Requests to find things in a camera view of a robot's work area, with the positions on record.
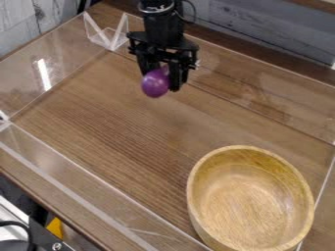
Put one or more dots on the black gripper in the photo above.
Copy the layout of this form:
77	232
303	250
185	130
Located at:
160	43

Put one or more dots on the brown wooden bowl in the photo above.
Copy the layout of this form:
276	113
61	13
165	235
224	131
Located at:
249	202

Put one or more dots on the purple toy eggplant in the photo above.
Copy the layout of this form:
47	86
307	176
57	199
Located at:
155	83

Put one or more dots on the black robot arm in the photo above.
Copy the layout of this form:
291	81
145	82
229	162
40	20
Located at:
161	43

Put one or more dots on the yellow black equipment base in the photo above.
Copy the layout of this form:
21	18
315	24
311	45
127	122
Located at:
27	227

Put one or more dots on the clear acrylic corner bracket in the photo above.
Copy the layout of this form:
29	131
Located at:
109	38

